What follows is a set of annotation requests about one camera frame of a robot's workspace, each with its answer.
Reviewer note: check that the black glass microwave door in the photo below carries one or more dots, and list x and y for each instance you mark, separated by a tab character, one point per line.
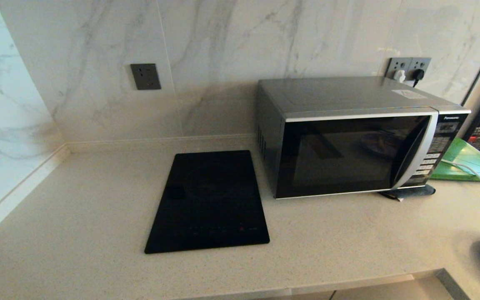
340	157

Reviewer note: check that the silver microwave oven body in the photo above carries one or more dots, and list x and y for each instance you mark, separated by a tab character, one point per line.
340	93

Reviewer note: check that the black mat under microwave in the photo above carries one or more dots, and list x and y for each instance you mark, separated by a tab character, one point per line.
414	191

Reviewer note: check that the black induction cooktop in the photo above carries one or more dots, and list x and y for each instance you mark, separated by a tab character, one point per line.
206	202

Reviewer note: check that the white power plug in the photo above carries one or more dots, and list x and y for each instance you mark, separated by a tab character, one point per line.
399	76

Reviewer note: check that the black power plug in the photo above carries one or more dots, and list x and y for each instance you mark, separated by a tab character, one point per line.
418	74

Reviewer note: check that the beige cabinet front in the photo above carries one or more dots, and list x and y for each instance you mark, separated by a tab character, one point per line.
390	290

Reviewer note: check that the green cutting board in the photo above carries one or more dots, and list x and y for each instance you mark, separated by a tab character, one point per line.
469	159

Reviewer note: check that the dark grey single wall socket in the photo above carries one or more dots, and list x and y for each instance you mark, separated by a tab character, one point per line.
146	76

